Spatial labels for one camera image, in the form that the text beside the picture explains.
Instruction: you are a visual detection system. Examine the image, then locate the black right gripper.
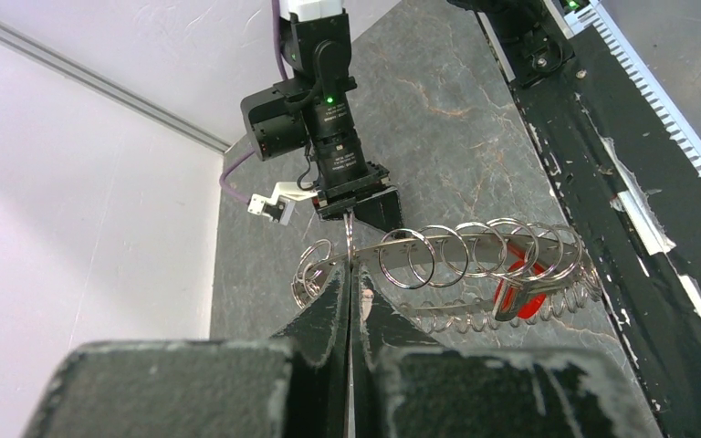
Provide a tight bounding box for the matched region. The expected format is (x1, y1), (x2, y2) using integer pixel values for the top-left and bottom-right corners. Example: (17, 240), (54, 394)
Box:
(312, 162), (404, 233)

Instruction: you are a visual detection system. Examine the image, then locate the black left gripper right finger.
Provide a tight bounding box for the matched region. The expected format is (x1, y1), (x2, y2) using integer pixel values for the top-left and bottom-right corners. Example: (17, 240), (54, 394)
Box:
(350, 266), (661, 437)

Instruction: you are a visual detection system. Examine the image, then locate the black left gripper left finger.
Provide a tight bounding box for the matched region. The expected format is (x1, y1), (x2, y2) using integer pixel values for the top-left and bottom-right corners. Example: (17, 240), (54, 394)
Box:
(24, 262), (351, 437)

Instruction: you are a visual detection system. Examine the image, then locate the large ring of keyrings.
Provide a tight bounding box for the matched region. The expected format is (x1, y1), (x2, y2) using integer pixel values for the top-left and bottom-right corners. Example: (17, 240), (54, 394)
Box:
(290, 217), (604, 335)

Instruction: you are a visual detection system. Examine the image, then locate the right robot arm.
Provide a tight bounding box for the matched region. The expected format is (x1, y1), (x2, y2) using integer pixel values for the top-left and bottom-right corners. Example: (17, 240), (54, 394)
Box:
(240, 1), (574, 237)

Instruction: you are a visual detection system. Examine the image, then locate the red plastic tag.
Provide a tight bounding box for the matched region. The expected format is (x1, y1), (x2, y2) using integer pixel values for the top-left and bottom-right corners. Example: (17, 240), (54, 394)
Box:
(493, 243), (546, 322)

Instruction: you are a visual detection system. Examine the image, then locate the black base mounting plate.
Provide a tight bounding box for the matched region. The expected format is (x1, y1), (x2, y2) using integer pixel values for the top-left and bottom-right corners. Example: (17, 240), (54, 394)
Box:
(477, 3), (701, 437)

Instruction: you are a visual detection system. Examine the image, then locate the white toothed cable duct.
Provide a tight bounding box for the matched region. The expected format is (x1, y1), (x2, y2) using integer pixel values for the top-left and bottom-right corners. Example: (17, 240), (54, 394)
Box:
(566, 1), (701, 178)

